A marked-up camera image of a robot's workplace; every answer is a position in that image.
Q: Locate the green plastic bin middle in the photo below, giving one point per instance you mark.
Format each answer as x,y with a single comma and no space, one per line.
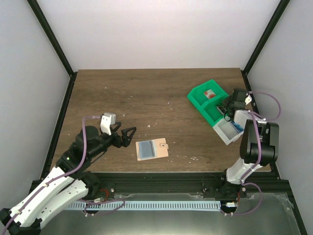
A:
208,109

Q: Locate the black frame side rail right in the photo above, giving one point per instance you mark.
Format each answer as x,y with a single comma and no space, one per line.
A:
260,143

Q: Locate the black frame post right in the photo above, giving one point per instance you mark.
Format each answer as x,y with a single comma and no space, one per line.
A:
281,7

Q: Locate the white plastic bin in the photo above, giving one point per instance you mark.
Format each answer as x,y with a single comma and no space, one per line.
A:
226,131

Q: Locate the green plastic bin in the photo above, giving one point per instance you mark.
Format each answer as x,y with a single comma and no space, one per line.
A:
208,109
196,94

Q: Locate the black frame post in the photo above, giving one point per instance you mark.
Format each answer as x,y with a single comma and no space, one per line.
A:
281,7
35,7

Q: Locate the light blue slotted cable duct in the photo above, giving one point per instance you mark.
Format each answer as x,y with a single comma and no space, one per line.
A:
150,206

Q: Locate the red white card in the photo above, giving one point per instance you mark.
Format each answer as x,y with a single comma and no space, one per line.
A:
209,94

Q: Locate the black frame side rail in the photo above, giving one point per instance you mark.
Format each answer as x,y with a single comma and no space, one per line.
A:
260,143
58,127

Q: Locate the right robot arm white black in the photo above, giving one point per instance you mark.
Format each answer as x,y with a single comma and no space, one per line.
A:
230,182

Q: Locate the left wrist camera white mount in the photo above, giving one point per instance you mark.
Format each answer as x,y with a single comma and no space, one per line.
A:
107,120

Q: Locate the black frame post left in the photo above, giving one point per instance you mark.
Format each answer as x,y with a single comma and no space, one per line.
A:
35,7

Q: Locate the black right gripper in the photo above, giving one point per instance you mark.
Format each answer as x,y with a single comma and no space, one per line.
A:
231,104

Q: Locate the blue card in bin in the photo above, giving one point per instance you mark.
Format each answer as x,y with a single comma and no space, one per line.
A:
237,127

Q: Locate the black card in bin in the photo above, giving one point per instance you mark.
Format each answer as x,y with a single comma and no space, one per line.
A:
222,110

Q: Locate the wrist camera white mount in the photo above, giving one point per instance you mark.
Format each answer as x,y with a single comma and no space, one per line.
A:
248,98
107,120

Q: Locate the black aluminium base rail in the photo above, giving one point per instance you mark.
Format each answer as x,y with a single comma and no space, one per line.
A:
207,184

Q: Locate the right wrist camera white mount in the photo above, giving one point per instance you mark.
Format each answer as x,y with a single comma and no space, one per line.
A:
248,98

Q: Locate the metal sheet front panel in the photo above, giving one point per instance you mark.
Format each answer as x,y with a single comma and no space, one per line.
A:
257,214

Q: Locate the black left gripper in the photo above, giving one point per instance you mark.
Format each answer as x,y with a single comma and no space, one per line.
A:
118,137

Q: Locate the black frame side rail left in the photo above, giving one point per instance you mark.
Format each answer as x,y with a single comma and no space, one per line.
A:
58,127

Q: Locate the green plastic bin far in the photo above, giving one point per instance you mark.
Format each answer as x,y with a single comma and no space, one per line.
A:
196,94

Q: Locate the beige leather card holder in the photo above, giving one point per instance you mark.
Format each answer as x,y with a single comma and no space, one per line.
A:
152,149

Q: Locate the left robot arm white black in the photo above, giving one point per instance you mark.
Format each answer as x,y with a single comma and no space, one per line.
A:
67,182

